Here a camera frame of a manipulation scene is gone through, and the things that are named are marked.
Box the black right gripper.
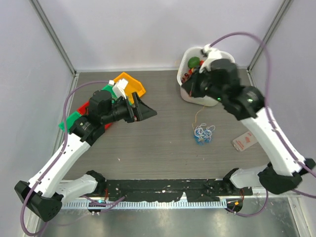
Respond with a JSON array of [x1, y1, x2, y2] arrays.
[[182, 65, 227, 104]]

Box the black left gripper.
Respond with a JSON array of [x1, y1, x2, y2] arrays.
[[101, 91, 157, 125]]

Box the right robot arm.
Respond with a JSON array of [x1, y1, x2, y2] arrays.
[[181, 59, 316, 195]]

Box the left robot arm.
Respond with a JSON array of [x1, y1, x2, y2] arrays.
[[14, 90, 157, 222]]

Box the red and yellow peaches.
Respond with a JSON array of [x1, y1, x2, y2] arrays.
[[186, 60, 204, 74]]

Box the green lime fruit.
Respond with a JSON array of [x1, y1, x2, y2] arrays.
[[188, 56, 200, 69]]

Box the white plastic fruit basket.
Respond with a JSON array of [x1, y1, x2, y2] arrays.
[[176, 46, 235, 107]]

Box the green plastic bin beside yellow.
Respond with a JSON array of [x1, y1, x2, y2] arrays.
[[102, 84, 117, 99]]

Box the red plastic bin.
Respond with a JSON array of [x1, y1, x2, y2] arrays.
[[77, 101, 113, 130]]

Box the green plastic bin at end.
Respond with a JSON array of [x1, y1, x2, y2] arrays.
[[59, 111, 81, 132]]

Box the red and white card box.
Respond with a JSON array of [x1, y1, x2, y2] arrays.
[[232, 131, 258, 152]]

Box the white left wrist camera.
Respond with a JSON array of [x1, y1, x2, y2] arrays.
[[108, 79, 128, 99]]

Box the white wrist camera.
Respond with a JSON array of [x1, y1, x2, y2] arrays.
[[108, 79, 128, 99], [199, 44, 222, 74]]

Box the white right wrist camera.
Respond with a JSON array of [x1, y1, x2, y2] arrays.
[[199, 44, 222, 74]]

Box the white cable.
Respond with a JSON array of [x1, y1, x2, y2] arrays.
[[192, 122, 216, 140]]

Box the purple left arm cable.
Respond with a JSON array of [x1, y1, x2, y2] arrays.
[[20, 80, 126, 236]]

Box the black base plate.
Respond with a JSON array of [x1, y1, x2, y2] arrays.
[[76, 178, 252, 203]]

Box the white perforated cable duct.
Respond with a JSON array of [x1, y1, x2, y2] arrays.
[[62, 199, 227, 211]]

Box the right aluminium frame post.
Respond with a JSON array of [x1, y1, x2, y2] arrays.
[[247, 0, 293, 73]]

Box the aluminium frame post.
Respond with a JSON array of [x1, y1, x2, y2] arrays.
[[247, 0, 293, 73], [29, 0, 78, 76]]

